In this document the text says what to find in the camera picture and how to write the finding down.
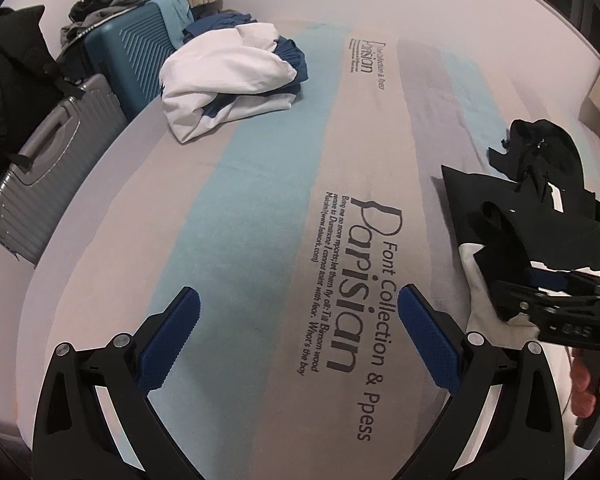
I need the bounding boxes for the light blue cloth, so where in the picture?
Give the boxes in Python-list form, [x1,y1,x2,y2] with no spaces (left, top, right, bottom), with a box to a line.
[149,0,192,33]

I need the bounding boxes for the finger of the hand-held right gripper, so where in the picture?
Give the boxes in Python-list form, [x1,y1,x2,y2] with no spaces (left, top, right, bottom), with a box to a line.
[490,280,600,332]
[526,266,600,295]

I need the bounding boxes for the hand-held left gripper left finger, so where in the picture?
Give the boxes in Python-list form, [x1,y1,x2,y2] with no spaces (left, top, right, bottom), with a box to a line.
[32,286,216,480]

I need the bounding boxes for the dark blue garment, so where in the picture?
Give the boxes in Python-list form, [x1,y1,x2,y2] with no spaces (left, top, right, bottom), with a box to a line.
[182,11,309,97]

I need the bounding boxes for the black garment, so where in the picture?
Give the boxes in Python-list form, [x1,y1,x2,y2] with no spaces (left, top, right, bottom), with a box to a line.
[440,119,600,323]

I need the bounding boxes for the black backpack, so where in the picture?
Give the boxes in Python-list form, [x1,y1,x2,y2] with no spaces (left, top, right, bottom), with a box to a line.
[0,5,77,161]

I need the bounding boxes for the striped printed bed sheet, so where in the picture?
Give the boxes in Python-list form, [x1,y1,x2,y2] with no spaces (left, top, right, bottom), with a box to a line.
[32,17,600,480]

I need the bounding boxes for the teal suitcase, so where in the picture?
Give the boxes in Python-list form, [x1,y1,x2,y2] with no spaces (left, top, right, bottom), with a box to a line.
[82,2,191,117]

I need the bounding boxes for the white and blue garment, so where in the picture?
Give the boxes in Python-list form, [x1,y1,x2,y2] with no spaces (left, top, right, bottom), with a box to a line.
[160,24,300,144]

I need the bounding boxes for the person's right hand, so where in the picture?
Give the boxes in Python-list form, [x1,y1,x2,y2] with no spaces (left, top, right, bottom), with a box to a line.
[570,347,600,418]

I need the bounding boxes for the grey clothes pile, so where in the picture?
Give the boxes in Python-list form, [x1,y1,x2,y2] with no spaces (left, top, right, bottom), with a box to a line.
[59,0,156,53]

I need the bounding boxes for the grey suitcase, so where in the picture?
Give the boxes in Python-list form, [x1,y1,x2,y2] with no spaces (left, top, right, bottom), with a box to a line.
[0,74,129,266]

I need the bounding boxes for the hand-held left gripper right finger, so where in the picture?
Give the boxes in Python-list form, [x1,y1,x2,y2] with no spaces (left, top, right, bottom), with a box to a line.
[397,284,566,480]

